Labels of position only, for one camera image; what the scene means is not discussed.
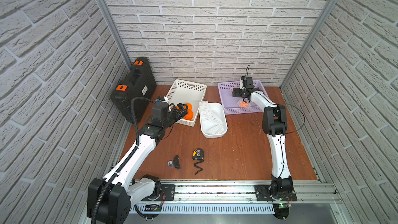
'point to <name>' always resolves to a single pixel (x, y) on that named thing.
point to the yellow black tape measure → (198, 154)
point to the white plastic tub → (218, 108)
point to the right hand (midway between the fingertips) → (242, 91)
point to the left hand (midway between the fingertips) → (186, 106)
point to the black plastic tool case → (139, 82)
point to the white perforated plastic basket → (184, 92)
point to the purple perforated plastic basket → (235, 105)
